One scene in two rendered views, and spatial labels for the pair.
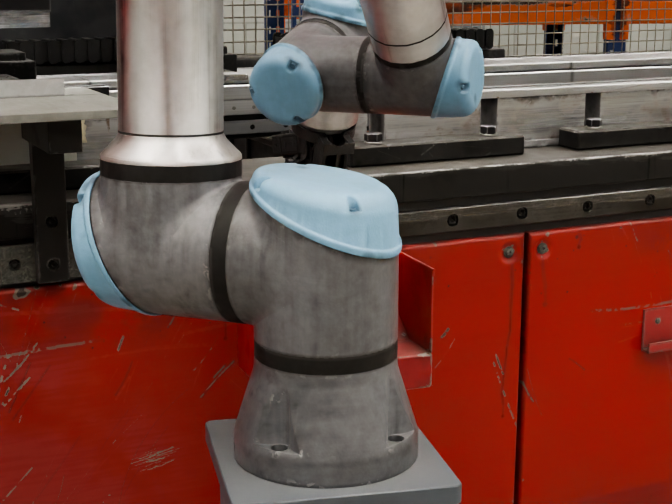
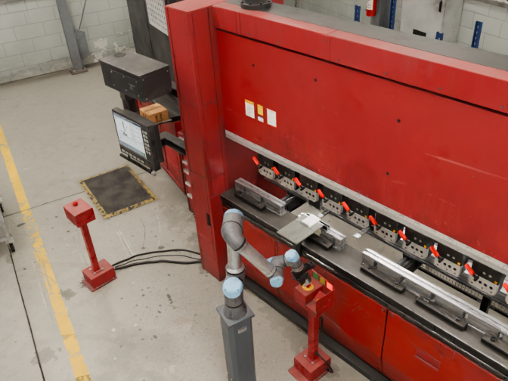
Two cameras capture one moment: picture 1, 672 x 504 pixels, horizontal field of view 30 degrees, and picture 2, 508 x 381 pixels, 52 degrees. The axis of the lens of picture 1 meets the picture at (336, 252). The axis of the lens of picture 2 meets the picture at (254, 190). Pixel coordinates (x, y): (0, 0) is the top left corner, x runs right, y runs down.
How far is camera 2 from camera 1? 302 cm
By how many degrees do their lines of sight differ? 70
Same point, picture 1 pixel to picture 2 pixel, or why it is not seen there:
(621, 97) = (441, 300)
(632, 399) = (413, 362)
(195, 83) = (230, 263)
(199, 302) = not seen: hidden behind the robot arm
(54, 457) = not seen: hidden behind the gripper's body
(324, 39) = (274, 261)
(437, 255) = (366, 298)
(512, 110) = (409, 283)
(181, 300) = not seen: hidden behind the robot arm
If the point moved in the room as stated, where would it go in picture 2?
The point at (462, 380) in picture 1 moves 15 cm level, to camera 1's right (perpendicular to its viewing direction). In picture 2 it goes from (370, 324) to (381, 342)
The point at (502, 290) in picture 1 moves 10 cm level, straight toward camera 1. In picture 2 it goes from (380, 315) to (364, 318)
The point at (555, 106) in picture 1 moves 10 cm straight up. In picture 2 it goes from (421, 289) to (423, 277)
